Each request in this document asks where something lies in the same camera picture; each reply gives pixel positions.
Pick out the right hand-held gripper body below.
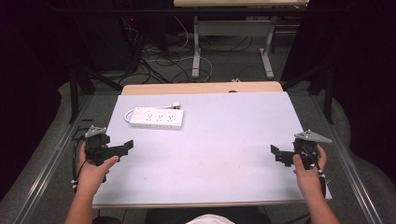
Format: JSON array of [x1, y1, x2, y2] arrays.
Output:
[[291, 129, 333, 171]]

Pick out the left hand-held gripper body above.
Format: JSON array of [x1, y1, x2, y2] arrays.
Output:
[[84, 124, 112, 167]]

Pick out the person's left hand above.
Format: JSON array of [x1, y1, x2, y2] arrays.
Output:
[[76, 141, 120, 195]]

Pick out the person's right hand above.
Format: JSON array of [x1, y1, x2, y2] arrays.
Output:
[[291, 144, 328, 200]]

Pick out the white power strip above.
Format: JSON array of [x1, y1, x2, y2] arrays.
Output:
[[128, 106, 185, 131]]

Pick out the black metal stand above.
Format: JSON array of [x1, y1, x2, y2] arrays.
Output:
[[280, 62, 336, 126], [68, 60, 124, 124]]

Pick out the white table mat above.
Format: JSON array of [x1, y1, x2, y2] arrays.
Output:
[[92, 91, 332, 207]]

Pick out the person's dark pants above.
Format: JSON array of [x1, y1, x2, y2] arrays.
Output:
[[144, 205, 273, 224]]

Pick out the dark curtain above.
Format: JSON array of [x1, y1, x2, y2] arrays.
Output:
[[279, 0, 396, 186], [0, 0, 78, 202]]

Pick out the person's white shirt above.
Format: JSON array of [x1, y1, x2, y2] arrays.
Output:
[[185, 213, 235, 224]]

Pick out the black equipment rack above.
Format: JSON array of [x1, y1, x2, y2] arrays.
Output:
[[73, 13, 143, 74]]

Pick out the white-legged desk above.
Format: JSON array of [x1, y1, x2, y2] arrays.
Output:
[[173, 0, 310, 80]]

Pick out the black horizontal bar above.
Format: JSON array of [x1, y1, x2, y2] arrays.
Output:
[[51, 7, 312, 15]]

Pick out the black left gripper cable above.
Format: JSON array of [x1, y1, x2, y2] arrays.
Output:
[[70, 135, 89, 193]]

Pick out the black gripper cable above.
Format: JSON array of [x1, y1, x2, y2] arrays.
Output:
[[306, 145, 331, 200], [70, 135, 89, 193]]

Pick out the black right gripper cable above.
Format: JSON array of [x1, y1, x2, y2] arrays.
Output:
[[306, 145, 331, 200]]

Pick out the aluminium rail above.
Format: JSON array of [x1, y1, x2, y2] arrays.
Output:
[[11, 94, 95, 224], [309, 93, 385, 224]]

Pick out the black floor cable bundle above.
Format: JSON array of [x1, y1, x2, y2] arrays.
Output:
[[118, 36, 194, 86]]

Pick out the white floor cable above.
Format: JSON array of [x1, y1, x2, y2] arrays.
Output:
[[145, 16, 215, 84]]

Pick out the black cables under desk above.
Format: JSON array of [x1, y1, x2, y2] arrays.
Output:
[[199, 33, 254, 53]]

